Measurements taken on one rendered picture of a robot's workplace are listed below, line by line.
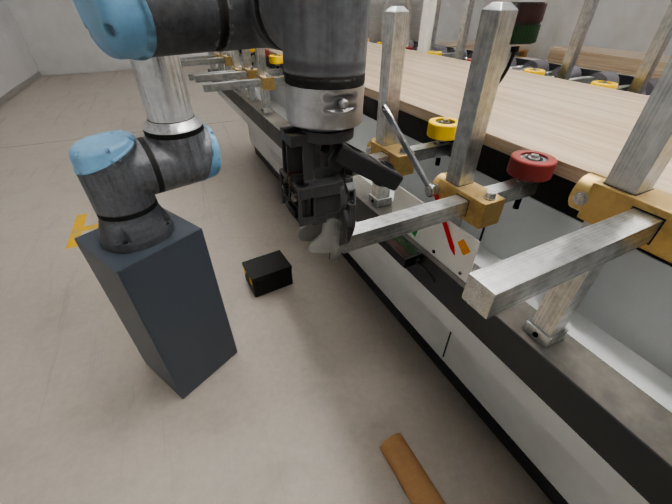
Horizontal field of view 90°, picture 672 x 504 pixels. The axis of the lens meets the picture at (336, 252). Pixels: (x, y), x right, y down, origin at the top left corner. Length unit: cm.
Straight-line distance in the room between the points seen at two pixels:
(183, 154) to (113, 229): 27
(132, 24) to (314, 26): 17
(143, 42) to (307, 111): 17
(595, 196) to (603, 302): 36
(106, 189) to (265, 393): 84
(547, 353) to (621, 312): 23
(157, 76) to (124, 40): 55
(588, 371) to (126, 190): 101
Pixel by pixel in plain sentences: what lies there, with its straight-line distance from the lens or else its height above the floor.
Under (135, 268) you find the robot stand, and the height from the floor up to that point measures 59.
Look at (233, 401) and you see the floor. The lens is 136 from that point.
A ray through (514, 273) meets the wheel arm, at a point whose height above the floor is 96.
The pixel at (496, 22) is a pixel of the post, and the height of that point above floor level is 112.
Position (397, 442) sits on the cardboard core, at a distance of 118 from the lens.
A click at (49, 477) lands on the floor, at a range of 149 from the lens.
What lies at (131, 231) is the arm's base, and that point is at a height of 66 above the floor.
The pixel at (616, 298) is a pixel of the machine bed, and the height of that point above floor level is 70.
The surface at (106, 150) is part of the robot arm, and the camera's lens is 97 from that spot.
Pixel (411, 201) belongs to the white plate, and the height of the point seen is 79.
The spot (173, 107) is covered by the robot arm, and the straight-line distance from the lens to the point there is 99.
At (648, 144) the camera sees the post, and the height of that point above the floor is 102.
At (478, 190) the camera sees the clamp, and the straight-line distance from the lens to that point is 67.
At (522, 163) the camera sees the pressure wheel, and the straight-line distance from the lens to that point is 73.
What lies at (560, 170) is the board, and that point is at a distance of 79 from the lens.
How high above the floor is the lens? 115
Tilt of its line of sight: 37 degrees down
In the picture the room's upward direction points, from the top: straight up
